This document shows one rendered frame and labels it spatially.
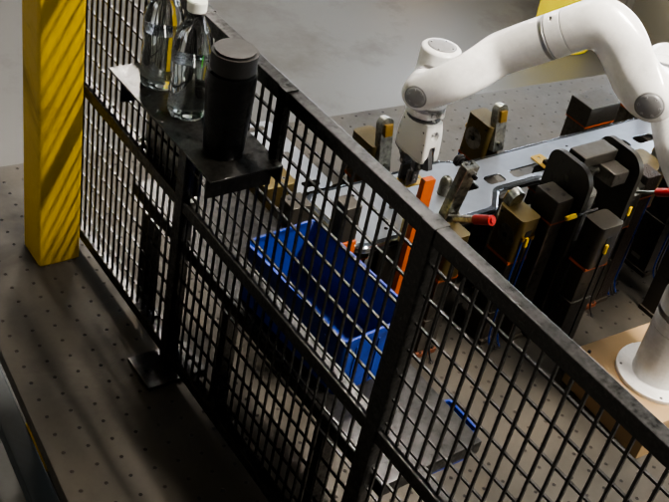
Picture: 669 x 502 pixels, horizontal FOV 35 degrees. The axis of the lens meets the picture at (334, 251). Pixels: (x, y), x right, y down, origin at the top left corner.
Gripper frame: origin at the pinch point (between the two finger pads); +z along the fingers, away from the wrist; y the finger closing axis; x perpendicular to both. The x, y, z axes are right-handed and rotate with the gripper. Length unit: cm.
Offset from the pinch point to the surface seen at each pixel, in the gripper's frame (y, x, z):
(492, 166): 4.3, -32.2, 8.6
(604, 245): -33.1, -32.4, 5.6
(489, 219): -26.1, 0.5, -5.6
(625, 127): 6, -83, 8
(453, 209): -15.7, 0.1, -0.8
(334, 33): 235, -163, 108
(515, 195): -17.3, -16.4, -1.4
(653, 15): 165, -316, 83
